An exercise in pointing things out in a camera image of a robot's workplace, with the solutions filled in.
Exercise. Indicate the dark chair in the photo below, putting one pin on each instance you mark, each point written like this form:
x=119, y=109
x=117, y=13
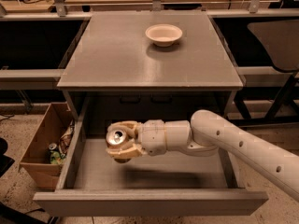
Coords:
x=267, y=55

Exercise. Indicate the open grey top drawer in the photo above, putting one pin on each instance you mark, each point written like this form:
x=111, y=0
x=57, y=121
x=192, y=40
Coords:
x=92, y=184

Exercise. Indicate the orange soda can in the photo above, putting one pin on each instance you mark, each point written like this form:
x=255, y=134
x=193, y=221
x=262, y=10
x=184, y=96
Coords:
x=117, y=140

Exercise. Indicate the green can in box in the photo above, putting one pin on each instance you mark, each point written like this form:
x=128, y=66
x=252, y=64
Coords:
x=55, y=156

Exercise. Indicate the crumpled snack wrapper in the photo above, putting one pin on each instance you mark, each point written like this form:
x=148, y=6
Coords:
x=65, y=141

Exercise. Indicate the cardboard box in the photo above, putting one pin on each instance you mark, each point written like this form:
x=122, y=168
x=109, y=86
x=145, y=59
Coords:
x=36, y=158

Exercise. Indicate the grey cabinet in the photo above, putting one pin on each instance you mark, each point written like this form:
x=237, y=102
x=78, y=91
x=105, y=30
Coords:
x=129, y=77

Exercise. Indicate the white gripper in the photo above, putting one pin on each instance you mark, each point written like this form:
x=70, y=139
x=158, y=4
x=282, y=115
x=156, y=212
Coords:
x=152, y=137

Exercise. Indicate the white paper bowl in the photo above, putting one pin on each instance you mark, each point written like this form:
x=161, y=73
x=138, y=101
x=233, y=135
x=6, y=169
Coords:
x=163, y=35

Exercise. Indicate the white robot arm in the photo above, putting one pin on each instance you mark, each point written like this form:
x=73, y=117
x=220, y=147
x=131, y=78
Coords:
x=203, y=135

